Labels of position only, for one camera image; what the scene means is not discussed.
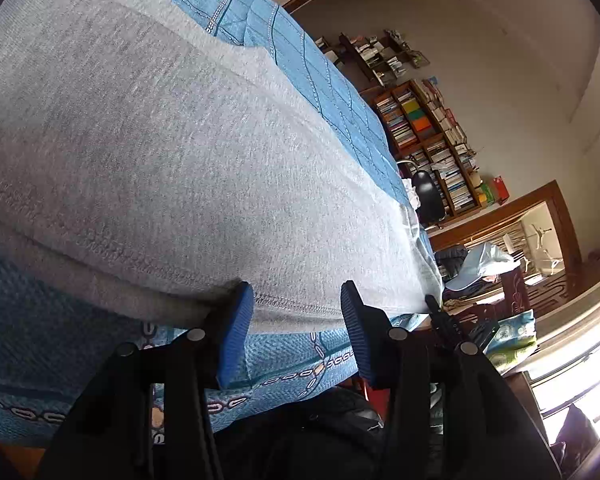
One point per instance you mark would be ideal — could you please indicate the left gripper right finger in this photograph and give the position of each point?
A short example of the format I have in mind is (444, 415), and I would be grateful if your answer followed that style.
(448, 413)

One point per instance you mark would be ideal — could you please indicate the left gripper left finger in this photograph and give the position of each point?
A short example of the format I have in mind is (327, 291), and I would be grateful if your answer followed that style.
(144, 415)

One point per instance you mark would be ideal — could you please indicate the grey sweatpants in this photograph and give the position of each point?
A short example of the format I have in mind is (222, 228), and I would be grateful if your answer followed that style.
(155, 159)

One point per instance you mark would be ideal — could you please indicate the blue patterned bedspread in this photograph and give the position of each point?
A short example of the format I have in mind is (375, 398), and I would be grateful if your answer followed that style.
(305, 75)

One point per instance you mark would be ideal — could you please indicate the light blue hanging garment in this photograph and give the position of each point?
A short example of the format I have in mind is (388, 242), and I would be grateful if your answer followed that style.
(482, 261)

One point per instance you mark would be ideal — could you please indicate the black chair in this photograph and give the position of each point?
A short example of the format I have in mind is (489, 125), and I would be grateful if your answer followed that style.
(422, 194)

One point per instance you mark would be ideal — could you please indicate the wooden bookshelf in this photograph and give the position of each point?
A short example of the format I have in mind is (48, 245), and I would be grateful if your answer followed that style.
(424, 135)

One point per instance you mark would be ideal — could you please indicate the dark wooden desk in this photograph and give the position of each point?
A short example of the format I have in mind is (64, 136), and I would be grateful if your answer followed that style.
(372, 61)

